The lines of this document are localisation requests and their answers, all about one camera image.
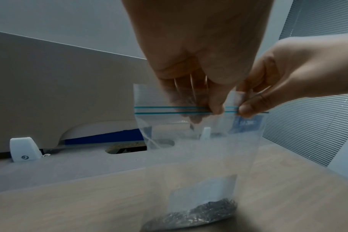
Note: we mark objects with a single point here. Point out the clear zip bag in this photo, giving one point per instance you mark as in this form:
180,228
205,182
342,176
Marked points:
197,163

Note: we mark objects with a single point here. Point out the blue panel strip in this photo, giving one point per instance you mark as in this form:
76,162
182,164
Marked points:
105,137

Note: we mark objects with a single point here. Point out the white plastic bracket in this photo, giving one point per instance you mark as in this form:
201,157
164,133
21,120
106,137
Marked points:
23,149

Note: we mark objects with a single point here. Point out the person's left hand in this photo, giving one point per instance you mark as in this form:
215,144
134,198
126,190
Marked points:
197,34

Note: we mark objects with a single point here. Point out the pile of dark metal screws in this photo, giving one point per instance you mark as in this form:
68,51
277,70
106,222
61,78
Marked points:
197,215

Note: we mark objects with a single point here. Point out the person's right hand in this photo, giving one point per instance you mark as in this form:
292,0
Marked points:
303,68

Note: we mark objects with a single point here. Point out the grey window blinds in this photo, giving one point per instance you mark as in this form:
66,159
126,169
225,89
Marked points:
314,126

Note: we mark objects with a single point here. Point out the grey desk partition panel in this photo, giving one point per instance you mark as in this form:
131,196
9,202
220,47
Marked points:
62,90

